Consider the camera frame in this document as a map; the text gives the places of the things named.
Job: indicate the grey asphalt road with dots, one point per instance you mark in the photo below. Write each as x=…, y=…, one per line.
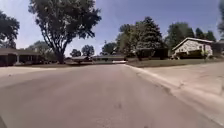
x=90, y=96

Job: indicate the low brown house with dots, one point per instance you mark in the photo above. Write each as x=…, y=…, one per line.
x=15, y=56

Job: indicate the row of trees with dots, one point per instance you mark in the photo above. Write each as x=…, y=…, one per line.
x=186, y=33

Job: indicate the large dark tree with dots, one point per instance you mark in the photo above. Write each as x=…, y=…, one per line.
x=61, y=23

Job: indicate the pale gabled house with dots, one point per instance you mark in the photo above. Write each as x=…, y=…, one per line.
x=193, y=47

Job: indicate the small round tree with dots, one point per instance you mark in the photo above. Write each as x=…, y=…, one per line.
x=88, y=50
x=75, y=52

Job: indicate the pale concrete driveway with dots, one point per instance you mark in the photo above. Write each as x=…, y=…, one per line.
x=196, y=78

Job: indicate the green lawn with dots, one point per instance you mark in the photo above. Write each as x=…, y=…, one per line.
x=160, y=62

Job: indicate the dark conifer tree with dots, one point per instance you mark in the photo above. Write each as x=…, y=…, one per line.
x=145, y=36

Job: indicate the pale concrete kerb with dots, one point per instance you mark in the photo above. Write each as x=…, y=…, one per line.
x=176, y=91

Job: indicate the low long house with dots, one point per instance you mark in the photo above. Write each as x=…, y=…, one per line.
x=100, y=59

